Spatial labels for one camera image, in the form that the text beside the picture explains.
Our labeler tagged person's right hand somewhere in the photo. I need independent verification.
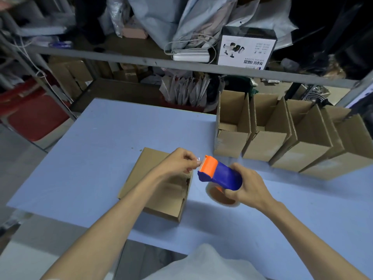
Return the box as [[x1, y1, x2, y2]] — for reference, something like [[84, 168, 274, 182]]
[[223, 163, 279, 215]]

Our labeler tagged person's left hand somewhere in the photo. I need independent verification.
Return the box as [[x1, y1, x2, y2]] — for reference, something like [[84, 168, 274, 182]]
[[154, 147, 202, 180]]

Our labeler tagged orange blue tape dispenser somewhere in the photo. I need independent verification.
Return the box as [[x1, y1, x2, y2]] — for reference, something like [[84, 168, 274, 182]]
[[197, 155, 243, 207]]

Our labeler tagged plain brown cardboard box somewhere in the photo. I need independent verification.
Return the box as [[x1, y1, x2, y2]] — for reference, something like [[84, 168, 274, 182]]
[[300, 105, 373, 181]]

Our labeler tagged large brown storage cardboard box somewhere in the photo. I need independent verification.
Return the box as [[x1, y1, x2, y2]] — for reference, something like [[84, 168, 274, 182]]
[[48, 56, 93, 100]]

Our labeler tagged person's left forearm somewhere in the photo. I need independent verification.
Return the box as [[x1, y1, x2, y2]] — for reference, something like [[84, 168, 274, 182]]
[[40, 169, 167, 280]]

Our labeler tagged person's right forearm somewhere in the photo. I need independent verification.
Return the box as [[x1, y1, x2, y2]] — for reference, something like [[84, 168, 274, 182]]
[[262, 201, 371, 280]]

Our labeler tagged person's white shirt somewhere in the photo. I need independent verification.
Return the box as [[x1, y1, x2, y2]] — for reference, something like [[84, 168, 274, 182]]
[[139, 243, 268, 280]]

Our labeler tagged bundle of grey paper bags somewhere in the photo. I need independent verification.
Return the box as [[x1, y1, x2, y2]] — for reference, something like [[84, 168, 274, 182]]
[[159, 72, 212, 108]]

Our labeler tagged dark green bag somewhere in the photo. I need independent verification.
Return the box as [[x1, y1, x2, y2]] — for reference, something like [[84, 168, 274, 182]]
[[223, 75, 258, 95]]

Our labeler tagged white power strip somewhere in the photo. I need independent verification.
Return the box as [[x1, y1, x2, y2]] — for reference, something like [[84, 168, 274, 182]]
[[172, 48, 211, 63]]

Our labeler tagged silver reflective roll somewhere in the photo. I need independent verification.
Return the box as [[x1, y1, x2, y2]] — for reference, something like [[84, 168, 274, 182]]
[[302, 85, 331, 103]]

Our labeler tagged grey metal shelving rack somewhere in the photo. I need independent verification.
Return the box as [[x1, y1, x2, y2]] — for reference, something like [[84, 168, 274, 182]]
[[0, 0, 373, 152]]

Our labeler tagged white black printed box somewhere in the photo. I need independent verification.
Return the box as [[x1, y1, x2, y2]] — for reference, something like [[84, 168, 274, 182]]
[[217, 26, 278, 70]]

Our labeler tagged red plastic stool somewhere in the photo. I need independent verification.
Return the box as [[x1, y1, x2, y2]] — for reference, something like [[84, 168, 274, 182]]
[[0, 78, 70, 142]]

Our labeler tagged pile of grey plastic mailers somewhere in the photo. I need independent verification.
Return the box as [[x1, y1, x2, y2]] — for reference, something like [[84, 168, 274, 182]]
[[127, 0, 299, 50]]

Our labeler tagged white glossy cabinet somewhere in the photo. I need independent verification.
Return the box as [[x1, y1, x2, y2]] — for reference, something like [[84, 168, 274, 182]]
[[0, 214, 129, 280]]

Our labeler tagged white perforated rack post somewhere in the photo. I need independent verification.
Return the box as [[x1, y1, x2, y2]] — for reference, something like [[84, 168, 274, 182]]
[[336, 78, 373, 108]]

